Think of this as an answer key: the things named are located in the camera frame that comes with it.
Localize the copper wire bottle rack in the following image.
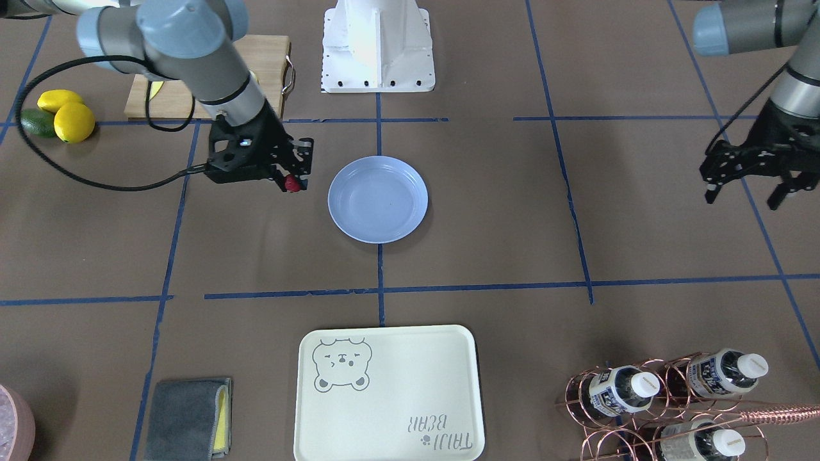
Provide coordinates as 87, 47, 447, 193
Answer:
553, 366, 818, 460

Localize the tea bottle middle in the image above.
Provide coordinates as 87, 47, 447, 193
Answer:
634, 418, 746, 460

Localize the pink bowl of ice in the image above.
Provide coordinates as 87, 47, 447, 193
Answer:
1, 385, 36, 460

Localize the green lime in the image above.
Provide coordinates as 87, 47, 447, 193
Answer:
20, 108, 58, 139

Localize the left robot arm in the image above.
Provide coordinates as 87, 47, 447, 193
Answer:
692, 1, 819, 210

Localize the whole lemon lower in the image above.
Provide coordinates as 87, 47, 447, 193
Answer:
37, 88, 85, 114

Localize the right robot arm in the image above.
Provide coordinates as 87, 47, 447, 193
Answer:
2, 1, 314, 193

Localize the grey folded cloth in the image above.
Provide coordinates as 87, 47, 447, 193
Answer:
143, 376, 233, 460

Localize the tea bottle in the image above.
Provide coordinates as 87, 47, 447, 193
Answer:
565, 365, 662, 427
665, 348, 770, 404
634, 418, 746, 460

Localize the red strawberry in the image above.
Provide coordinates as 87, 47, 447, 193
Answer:
284, 174, 306, 193

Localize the whole lemon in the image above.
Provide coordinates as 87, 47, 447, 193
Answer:
54, 102, 96, 143
37, 88, 85, 114

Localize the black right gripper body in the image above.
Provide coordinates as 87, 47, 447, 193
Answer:
205, 102, 295, 186

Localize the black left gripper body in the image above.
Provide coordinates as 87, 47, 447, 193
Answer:
700, 102, 819, 190

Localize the whole lemon upper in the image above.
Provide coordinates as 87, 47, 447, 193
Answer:
54, 102, 96, 143

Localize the blue plastic plate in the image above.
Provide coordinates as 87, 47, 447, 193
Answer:
327, 156, 429, 244

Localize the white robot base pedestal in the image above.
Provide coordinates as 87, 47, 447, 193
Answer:
320, 1, 436, 94

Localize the cream bear tray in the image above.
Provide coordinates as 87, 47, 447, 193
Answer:
293, 325, 486, 460

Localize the wooden cutting board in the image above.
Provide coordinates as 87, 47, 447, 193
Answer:
125, 35, 295, 120

